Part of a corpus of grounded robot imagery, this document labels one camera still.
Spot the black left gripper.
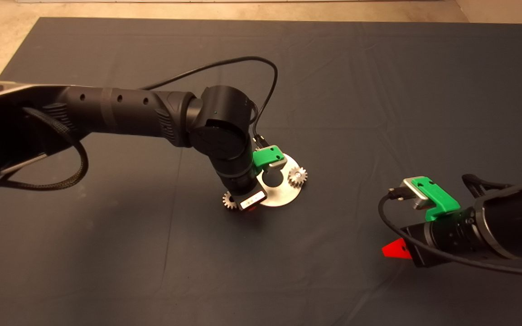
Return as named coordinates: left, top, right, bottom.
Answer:
left=221, top=171, right=268, bottom=213

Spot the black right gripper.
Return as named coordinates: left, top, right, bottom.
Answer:
left=382, top=211, right=481, bottom=268

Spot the round metal carrier plate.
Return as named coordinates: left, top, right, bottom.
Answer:
left=254, top=154, right=304, bottom=208

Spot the dark grey table cloth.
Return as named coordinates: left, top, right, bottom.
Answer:
left=0, top=17, right=522, bottom=326

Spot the green left camera mount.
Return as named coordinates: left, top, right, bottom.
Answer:
left=253, top=146, right=285, bottom=172

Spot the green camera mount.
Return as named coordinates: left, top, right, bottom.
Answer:
left=412, top=177, right=461, bottom=222
left=253, top=146, right=285, bottom=172

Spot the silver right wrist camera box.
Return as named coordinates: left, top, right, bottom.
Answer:
left=401, top=177, right=431, bottom=210

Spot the green right camera mount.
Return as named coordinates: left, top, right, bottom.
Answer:
left=412, top=177, right=461, bottom=222

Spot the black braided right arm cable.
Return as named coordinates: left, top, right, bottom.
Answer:
left=462, top=173, right=515, bottom=197

